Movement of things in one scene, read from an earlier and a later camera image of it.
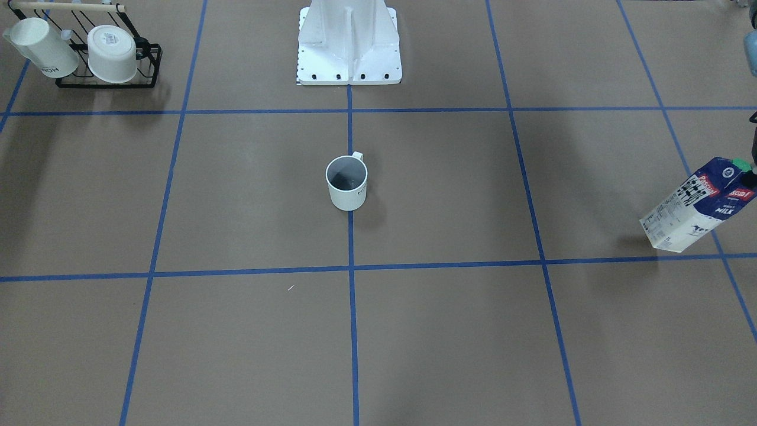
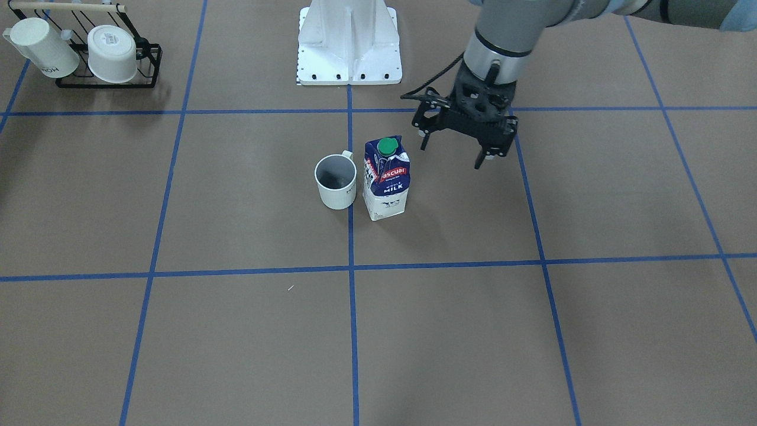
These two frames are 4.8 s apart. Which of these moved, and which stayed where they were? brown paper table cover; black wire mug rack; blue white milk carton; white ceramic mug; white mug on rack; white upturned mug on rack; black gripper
Moved: black gripper; white ceramic mug; blue white milk carton
Stayed: white upturned mug on rack; black wire mug rack; brown paper table cover; white mug on rack
